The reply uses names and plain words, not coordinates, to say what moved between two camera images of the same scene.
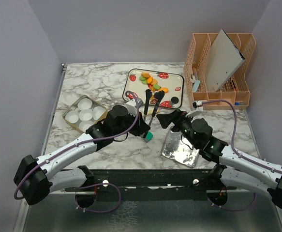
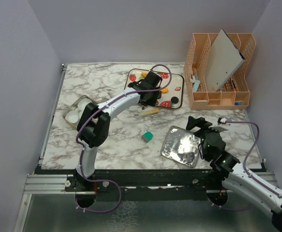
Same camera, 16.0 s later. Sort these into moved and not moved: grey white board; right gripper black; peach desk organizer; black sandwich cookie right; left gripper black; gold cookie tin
Moved: right gripper black; left gripper black
Not moved: grey white board; black sandwich cookie right; gold cookie tin; peach desk organizer
